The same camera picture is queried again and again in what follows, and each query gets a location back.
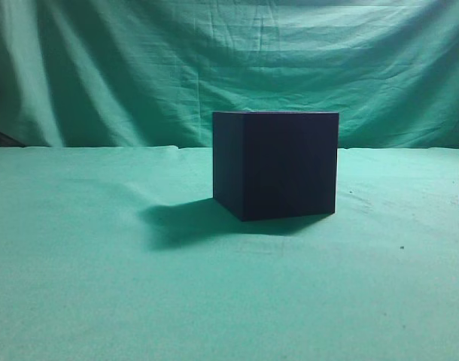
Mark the dark cube groove box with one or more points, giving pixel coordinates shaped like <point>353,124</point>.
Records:
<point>274,164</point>

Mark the green table cloth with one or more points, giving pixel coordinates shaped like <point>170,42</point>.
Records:
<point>120,253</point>

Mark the green backdrop cloth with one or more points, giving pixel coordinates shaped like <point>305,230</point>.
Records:
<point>152,73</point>

